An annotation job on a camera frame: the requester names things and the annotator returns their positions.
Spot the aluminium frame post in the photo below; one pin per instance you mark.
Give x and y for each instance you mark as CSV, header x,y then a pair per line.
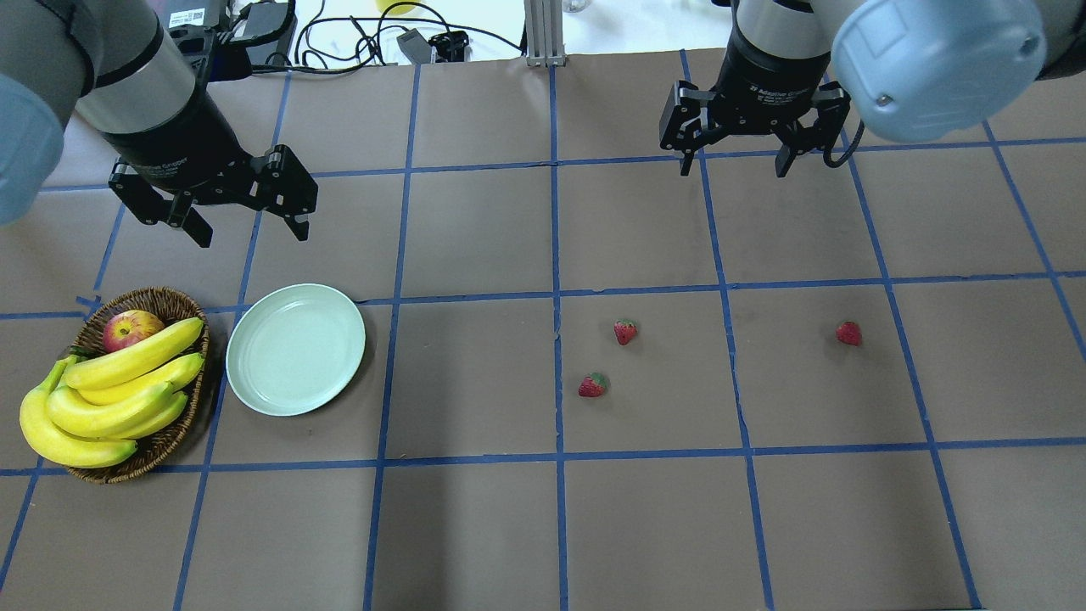
x,y
543,27

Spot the light green plate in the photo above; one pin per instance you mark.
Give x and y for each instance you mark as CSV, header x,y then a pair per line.
x,y
295,350

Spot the yellow banana bunch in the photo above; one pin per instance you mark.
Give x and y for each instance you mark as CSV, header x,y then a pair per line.
x,y
89,411

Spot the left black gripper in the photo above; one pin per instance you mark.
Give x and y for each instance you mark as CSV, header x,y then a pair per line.
x,y
174,144

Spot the black power adapter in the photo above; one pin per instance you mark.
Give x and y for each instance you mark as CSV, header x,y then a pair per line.
x,y
416,48

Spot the strawberry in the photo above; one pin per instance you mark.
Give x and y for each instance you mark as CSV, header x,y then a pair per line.
x,y
593,385
849,332
625,330

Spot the red apple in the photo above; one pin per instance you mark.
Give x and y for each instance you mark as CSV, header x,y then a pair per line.
x,y
130,327

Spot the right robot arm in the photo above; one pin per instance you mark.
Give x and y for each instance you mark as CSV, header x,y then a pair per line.
x,y
912,70

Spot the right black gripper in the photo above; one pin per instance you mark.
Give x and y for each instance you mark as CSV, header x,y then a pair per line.
x,y
770,78

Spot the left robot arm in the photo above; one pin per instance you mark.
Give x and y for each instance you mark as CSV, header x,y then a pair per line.
x,y
142,84

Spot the woven wicker basket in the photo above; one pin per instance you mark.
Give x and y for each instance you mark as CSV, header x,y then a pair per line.
x,y
171,306

